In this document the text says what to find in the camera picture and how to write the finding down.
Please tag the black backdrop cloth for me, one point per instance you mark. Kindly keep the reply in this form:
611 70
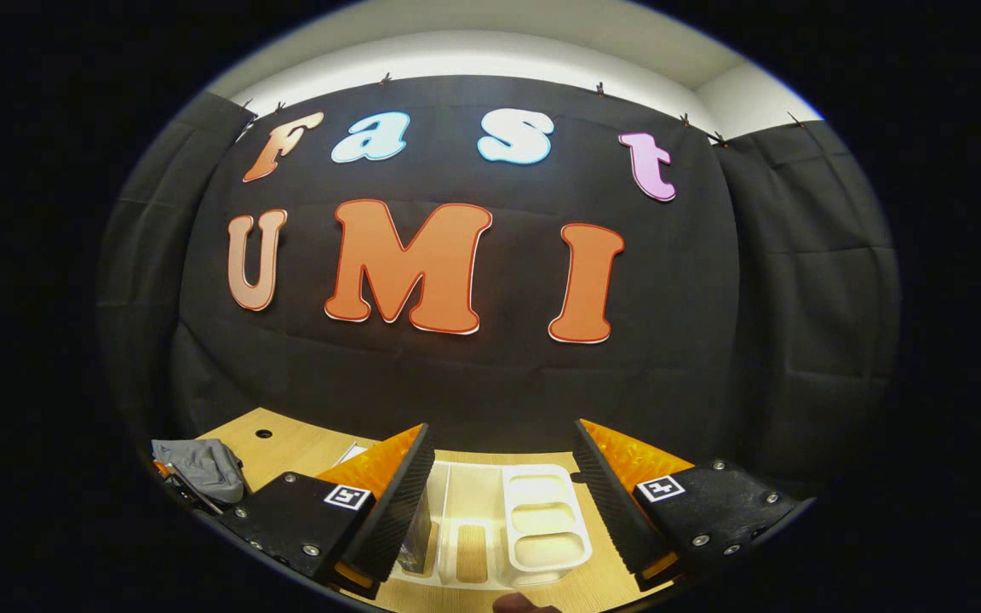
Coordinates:
490 375

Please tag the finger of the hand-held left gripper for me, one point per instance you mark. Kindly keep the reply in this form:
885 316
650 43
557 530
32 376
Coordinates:
162 467

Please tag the blue book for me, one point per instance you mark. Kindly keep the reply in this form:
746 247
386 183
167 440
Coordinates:
415 545

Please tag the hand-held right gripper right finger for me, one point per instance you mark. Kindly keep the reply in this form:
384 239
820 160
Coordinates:
605 502

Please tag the grey schoolbag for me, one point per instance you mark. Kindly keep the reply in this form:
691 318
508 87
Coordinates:
205 468

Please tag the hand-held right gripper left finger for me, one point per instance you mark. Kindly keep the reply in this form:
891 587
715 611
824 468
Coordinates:
401 511

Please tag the white bookshelf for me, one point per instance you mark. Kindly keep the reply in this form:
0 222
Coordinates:
542 519

